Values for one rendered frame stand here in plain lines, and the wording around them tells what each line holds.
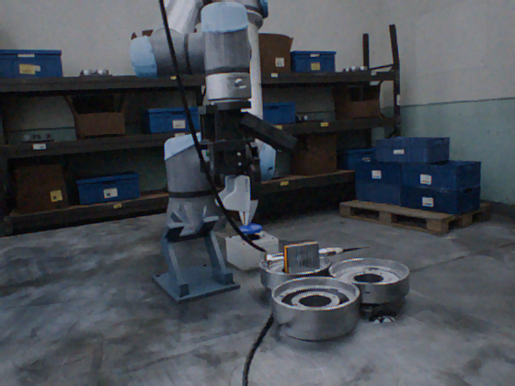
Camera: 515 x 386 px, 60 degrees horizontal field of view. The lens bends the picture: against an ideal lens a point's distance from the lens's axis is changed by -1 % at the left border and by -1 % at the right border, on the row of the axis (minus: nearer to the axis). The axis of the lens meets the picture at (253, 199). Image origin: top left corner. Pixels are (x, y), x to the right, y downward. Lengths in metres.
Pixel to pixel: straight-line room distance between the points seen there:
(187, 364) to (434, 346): 0.26
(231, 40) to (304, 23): 4.74
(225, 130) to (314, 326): 0.37
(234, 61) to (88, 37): 3.92
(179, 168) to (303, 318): 0.61
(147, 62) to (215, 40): 0.17
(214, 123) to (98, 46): 3.90
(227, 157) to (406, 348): 0.39
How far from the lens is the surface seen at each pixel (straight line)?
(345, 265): 0.67
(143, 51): 0.87
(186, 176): 1.04
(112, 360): 0.55
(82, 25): 4.63
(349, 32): 5.81
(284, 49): 4.67
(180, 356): 0.53
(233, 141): 0.73
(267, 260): 0.64
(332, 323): 0.52
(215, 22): 0.75
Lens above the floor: 1.05
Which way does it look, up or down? 10 degrees down
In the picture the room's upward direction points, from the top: 4 degrees counter-clockwise
